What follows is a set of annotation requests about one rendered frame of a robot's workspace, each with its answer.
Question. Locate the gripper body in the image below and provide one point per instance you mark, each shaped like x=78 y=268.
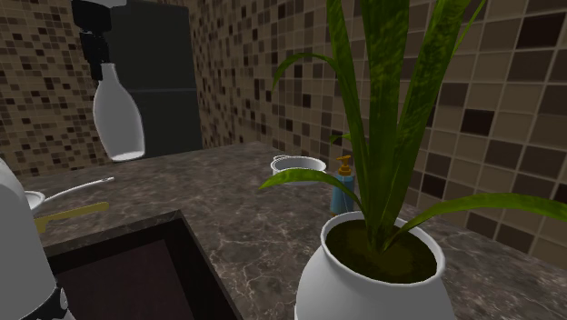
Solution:
x=91 y=17

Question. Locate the dark sink basin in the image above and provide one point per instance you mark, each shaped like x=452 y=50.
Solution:
x=133 y=274

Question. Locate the green plant in white pot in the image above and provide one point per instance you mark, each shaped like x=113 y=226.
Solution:
x=354 y=288

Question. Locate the white bottle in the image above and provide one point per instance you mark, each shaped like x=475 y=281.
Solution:
x=118 y=119

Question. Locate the blue soap dispenser yellow pump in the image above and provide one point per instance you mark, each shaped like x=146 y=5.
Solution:
x=342 y=195

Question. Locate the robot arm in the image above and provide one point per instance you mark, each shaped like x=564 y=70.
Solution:
x=17 y=248

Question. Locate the dark refrigerator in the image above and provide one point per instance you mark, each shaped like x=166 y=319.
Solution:
x=164 y=66

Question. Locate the white cooking pot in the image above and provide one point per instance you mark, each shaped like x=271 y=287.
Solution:
x=297 y=165

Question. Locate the yellow spatula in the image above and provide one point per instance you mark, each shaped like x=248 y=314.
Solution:
x=71 y=213

